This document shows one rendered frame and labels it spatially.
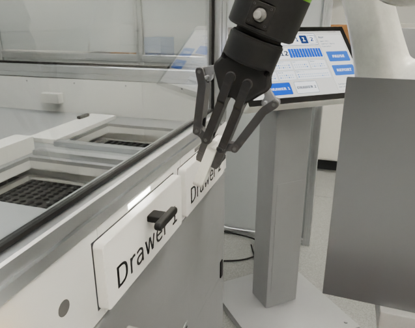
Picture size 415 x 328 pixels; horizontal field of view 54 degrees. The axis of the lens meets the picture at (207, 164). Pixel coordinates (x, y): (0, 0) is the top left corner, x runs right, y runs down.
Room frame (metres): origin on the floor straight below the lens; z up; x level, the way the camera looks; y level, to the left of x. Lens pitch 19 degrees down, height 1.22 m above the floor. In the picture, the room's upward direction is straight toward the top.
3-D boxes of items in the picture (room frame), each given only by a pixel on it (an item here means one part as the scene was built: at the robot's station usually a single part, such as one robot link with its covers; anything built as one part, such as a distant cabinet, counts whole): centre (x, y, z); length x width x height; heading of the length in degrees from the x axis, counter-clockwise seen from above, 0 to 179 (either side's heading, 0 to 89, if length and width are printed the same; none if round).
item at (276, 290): (1.49, -0.32, 0.51); 0.50 x 0.45 x 1.02; 24
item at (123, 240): (0.62, 0.11, 0.87); 0.29 x 0.02 x 0.11; 162
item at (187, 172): (0.92, 0.01, 0.87); 0.29 x 0.02 x 0.11; 162
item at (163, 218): (0.61, 0.08, 0.91); 0.07 x 0.04 x 0.01; 162
